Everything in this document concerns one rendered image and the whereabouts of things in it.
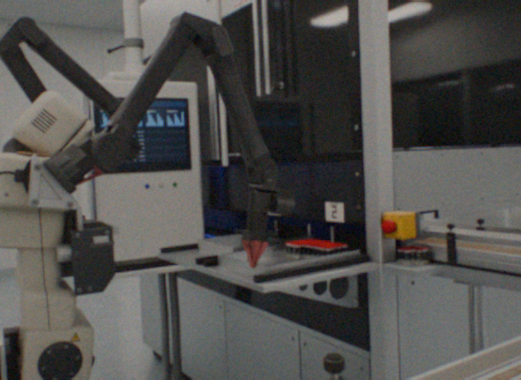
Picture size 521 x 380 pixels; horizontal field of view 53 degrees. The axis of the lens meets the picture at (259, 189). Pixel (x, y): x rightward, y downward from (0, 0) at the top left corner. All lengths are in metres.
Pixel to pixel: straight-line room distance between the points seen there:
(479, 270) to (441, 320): 0.37
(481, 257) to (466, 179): 0.43
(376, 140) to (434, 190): 0.29
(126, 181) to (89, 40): 4.97
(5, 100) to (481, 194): 5.69
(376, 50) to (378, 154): 0.30
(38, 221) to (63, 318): 0.24
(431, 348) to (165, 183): 1.22
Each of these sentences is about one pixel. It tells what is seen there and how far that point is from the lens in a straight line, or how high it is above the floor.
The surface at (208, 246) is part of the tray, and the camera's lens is 1.88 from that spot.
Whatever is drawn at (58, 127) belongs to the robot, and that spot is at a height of 1.30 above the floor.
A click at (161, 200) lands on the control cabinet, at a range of 2.26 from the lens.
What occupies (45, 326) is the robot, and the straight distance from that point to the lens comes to 1.40.
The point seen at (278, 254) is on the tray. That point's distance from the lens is 1.73.
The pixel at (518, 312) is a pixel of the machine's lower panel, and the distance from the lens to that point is 2.18.
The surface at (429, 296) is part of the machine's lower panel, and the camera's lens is 1.76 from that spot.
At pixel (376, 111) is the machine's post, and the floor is 1.32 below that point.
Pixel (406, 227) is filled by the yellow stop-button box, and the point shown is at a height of 0.99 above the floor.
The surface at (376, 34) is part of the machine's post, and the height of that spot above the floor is 1.54.
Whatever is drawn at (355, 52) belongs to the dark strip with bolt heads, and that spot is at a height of 1.50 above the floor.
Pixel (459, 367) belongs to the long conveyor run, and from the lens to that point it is 0.62.
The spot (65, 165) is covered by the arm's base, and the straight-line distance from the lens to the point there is 1.21.
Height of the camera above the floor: 1.19
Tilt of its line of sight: 3 degrees down
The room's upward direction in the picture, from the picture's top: 3 degrees counter-clockwise
